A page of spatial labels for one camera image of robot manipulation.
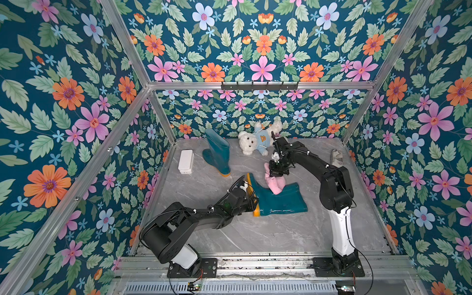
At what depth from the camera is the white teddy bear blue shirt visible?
110cm

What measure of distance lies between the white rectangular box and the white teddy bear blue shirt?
304 mm

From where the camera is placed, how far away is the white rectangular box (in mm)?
1034
